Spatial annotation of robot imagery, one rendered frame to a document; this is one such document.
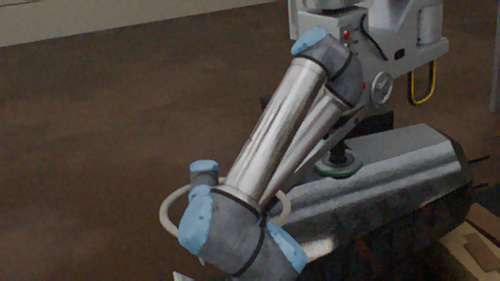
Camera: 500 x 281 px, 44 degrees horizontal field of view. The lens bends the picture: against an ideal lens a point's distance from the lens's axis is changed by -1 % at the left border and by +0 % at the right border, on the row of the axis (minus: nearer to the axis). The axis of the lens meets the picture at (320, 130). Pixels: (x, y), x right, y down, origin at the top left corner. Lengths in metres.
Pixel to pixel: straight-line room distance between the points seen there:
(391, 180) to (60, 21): 6.34
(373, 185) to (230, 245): 1.29
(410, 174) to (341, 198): 0.37
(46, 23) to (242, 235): 7.10
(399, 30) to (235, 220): 1.44
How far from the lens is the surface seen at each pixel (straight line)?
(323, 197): 2.64
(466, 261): 3.15
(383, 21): 2.76
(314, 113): 1.84
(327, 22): 2.40
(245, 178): 1.60
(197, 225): 1.53
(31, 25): 8.48
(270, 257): 1.60
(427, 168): 2.89
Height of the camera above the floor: 2.17
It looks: 26 degrees down
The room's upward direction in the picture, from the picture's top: 3 degrees counter-clockwise
